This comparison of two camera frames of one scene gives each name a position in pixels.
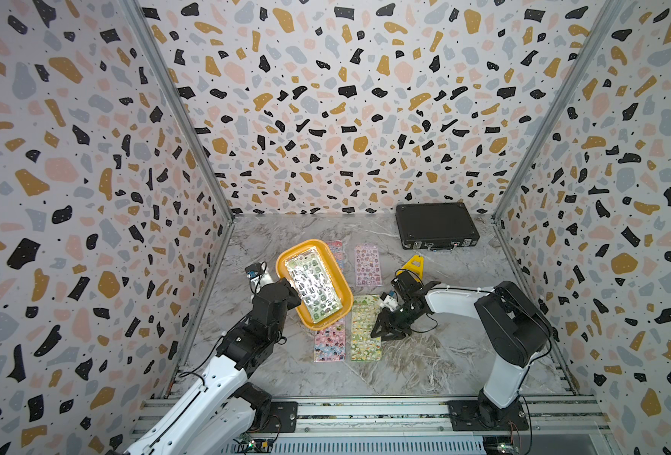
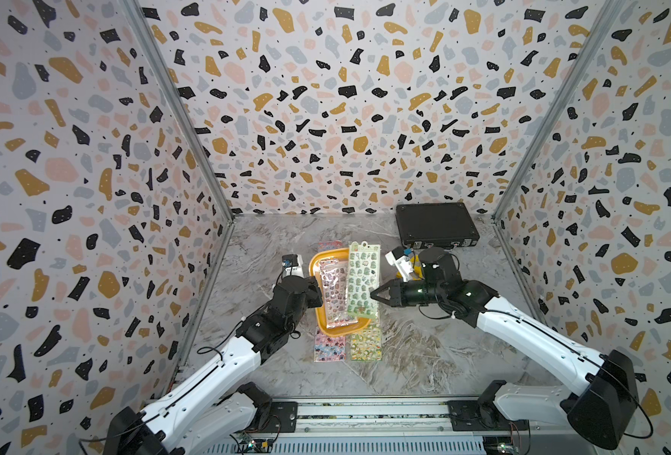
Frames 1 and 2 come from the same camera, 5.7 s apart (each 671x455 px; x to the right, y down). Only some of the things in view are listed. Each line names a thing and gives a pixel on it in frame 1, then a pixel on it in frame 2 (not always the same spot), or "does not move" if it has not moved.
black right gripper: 385,326 -> 396,289
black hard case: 435,227 does not move
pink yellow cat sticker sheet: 330,342 does not move
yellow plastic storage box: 317,282 -> 342,331
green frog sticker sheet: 314,285 -> 363,277
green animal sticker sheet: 364,309 does not move
